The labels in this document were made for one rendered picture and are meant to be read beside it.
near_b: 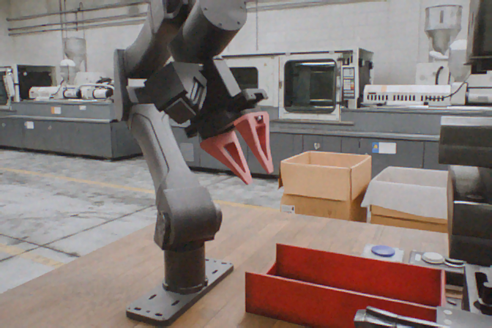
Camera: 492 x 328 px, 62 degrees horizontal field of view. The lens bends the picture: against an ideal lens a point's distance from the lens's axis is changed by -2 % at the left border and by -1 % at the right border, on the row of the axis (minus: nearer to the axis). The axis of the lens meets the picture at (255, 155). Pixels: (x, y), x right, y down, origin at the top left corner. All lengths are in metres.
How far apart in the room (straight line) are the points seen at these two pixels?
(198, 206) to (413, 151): 4.36
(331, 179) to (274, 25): 5.22
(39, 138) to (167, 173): 8.00
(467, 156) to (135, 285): 0.54
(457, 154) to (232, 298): 0.43
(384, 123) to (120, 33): 6.54
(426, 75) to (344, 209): 3.06
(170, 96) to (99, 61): 9.74
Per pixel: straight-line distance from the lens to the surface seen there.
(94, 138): 7.40
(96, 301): 0.67
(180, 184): 0.61
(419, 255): 0.75
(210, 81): 0.50
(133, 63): 0.73
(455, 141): 0.29
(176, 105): 0.44
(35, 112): 8.60
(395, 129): 4.86
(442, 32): 5.42
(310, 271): 0.67
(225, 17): 0.47
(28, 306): 0.70
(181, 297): 0.63
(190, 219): 0.58
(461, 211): 0.27
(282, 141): 5.28
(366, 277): 0.65
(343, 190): 2.62
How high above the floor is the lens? 1.21
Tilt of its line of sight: 9 degrees down
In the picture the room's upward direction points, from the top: straight up
